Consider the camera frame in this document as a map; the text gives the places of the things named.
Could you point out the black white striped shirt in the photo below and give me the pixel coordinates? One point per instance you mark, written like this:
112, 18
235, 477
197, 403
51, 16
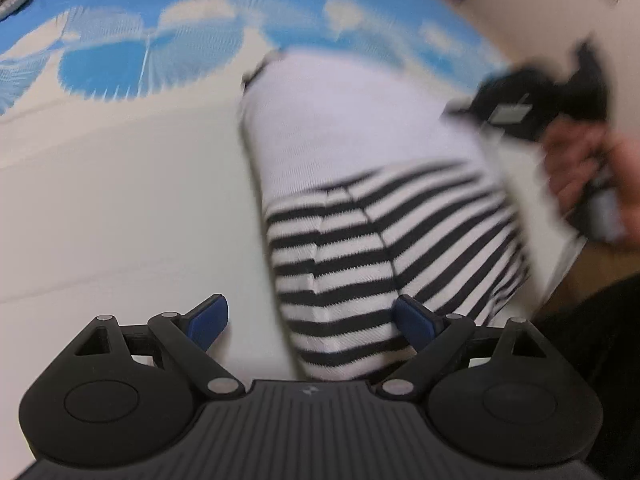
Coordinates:
380, 220

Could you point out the person's dark trouser leg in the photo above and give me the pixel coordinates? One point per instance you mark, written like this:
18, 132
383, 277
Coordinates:
595, 340

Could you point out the blue white printed bed sheet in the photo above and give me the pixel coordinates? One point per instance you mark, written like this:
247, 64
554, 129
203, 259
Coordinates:
125, 135

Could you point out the person's right hand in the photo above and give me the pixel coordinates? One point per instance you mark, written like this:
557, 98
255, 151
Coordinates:
575, 160

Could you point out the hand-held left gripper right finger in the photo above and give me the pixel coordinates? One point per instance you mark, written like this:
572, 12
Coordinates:
416, 321

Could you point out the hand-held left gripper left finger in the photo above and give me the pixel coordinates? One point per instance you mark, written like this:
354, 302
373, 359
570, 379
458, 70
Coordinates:
209, 321

